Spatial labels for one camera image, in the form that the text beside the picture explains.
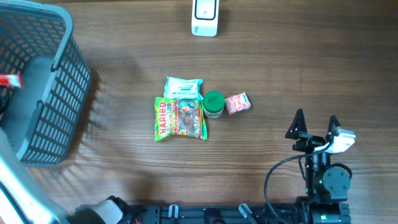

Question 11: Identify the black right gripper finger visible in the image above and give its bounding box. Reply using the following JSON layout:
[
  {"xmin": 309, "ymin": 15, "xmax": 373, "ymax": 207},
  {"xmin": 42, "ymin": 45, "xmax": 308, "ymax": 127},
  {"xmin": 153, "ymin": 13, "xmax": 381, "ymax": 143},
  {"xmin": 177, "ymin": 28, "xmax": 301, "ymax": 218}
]
[
  {"xmin": 285, "ymin": 109, "xmax": 308, "ymax": 139},
  {"xmin": 328, "ymin": 115, "xmax": 340, "ymax": 136}
]

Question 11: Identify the small pink snack packet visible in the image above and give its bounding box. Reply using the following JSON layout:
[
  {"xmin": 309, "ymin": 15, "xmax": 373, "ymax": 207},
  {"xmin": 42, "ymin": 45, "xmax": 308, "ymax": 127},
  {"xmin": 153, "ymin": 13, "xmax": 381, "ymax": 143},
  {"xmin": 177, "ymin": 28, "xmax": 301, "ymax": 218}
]
[{"xmin": 224, "ymin": 92, "xmax": 251, "ymax": 115}]

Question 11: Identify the green lid jar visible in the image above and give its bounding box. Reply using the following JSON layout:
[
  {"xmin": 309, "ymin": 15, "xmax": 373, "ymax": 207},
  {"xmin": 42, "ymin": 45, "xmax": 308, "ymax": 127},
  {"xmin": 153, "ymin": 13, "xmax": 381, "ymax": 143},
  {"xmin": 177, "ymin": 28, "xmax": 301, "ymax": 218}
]
[{"xmin": 203, "ymin": 91, "xmax": 224, "ymax": 119}]

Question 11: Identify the green Haribo candy bag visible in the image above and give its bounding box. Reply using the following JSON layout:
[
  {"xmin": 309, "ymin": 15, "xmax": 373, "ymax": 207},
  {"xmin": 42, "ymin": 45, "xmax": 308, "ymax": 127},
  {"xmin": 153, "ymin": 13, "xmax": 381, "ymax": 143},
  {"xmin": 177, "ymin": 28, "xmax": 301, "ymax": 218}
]
[{"xmin": 154, "ymin": 97, "xmax": 208, "ymax": 141}]

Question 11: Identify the white teal wipes pack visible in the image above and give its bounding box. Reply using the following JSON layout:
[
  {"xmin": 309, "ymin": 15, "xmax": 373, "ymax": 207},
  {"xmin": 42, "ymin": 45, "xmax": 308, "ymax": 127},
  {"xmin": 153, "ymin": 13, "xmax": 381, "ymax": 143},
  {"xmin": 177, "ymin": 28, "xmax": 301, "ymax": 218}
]
[{"xmin": 164, "ymin": 77, "xmax": 203, "ymax": 100}]

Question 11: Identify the small red white packet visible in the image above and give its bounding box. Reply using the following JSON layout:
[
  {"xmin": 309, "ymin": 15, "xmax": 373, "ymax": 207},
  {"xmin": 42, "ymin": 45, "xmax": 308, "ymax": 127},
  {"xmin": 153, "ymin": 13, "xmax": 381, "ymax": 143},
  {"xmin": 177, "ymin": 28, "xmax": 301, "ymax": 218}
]
[{"xmin": 0, "ymin": 73, "xmax": 24, "ymax": 89}]

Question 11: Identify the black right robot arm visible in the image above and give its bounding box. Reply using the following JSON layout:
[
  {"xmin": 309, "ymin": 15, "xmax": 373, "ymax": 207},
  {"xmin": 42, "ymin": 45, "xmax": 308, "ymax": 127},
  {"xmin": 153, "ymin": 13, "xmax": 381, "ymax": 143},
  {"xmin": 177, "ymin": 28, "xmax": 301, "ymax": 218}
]
[{"xmin": 285, "ymin": 109, "xmax": 356, "ymax": 223}]

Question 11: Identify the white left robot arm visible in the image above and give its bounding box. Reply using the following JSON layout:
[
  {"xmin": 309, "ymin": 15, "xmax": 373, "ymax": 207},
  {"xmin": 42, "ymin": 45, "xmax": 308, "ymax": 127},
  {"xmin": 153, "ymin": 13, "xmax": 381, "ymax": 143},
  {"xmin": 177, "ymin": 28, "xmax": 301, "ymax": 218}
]
[{"xmin": 1, "ymin": 131, "xmax": 134, "ymax": 224}]

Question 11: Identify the white barcode scanner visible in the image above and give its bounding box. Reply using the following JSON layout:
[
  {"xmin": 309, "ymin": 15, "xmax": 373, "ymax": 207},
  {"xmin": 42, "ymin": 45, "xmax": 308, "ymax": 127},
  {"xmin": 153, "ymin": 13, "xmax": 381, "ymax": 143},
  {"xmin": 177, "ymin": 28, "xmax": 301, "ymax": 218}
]
[{"xmin": 191, "ymin": 0, "xmax": 220, "ymax": 37}]

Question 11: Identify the dark grey plastic basket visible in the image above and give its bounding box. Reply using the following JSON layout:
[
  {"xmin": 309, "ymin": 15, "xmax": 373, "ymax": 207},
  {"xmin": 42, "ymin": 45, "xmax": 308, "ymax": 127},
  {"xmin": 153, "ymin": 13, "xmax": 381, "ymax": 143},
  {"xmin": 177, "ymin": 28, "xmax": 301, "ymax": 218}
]
[{"xmin": 1, "ymin": 1, "xmax": 91, "ymax": 167}]

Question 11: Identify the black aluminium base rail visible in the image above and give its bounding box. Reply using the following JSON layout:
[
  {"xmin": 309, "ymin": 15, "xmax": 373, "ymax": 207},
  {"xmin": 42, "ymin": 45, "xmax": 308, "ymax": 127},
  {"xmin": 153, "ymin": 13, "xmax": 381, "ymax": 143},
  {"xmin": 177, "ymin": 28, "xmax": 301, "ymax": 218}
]
[{"xmin": 73, "ymin": 203, "xmax": 352, "ymax": 224}]

